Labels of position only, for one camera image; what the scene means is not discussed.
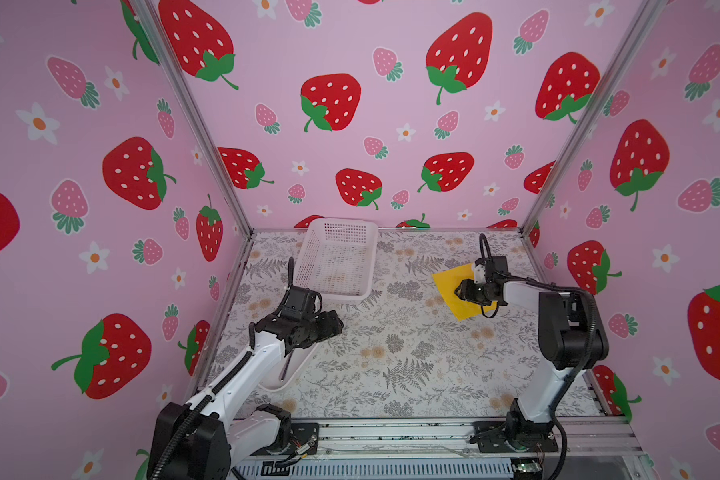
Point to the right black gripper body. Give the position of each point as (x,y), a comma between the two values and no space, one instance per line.
(476,293)

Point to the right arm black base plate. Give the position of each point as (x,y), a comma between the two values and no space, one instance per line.
(505,437)

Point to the metal knife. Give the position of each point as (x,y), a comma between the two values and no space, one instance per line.
(284,371)

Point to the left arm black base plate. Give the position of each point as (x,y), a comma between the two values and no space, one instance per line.
(302,439)

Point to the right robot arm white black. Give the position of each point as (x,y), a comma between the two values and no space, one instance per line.
(571,340)

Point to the yellow paper napkin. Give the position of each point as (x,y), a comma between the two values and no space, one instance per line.
(447,283)

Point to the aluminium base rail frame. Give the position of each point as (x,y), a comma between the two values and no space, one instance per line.
(576,436)

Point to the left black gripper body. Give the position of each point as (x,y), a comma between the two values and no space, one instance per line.
(319,328)

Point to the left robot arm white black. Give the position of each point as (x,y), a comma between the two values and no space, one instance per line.
(202,438)

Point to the white plastic perforated basket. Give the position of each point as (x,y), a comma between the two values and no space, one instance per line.
(337,259)

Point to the white oval ceramic tray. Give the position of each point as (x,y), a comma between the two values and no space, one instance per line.
(301,358)

